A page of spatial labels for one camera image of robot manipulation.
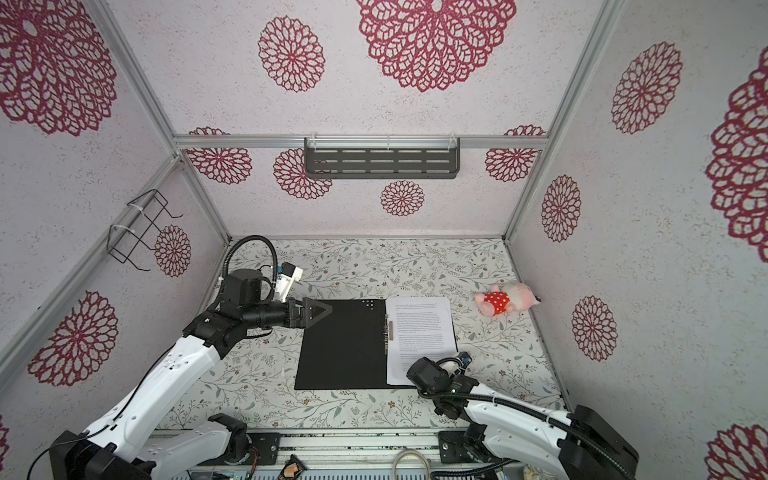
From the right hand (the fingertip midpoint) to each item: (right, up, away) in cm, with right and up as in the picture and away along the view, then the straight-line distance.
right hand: (418, 370), depth 85 cm
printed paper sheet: (+1, +10, +10) cm, 14 cm away
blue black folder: (-21, +5, +4) cm, 22 cm away
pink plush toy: (+31, +20, +9) cm, 38 cm away
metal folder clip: (-8, +9, +9) cm, 15 cm away
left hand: (-25, +18, -12) cm, 33 cm away
